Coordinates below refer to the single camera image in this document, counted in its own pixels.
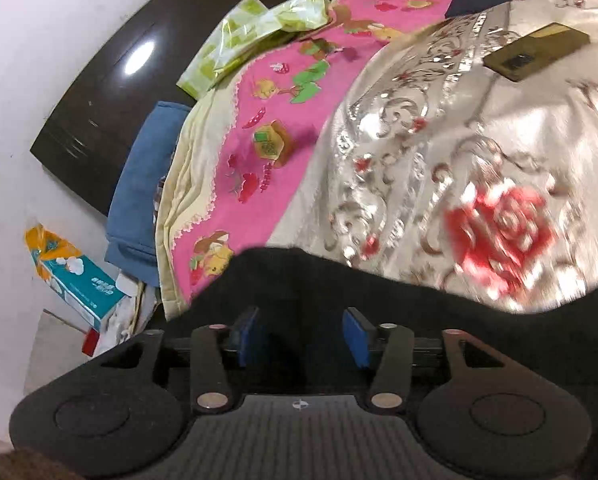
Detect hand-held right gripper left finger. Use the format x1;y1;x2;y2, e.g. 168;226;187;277
98;306;262;415

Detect gold flat box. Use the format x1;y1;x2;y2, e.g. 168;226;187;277
482;22;591;82

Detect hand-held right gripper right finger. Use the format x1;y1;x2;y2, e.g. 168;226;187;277
342;306;522;415

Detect black pants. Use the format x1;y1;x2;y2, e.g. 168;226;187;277
164;246;598;403

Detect blue cloth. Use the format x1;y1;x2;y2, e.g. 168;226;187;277
104;101;194;289

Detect dark wooden headboard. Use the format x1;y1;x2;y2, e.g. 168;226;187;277
30;0;377;219

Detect teal tissue packet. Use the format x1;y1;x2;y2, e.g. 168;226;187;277
25;223;130;334

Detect silver floral quilt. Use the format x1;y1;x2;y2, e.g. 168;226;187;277
266;0;598;317

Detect green white plastic bag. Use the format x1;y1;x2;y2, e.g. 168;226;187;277
176;0;333;102

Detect brown fuzzy clothing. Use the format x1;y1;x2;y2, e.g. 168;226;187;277
0;446;77;480

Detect pink printed bed sheet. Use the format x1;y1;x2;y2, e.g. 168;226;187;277
154;0;462;322

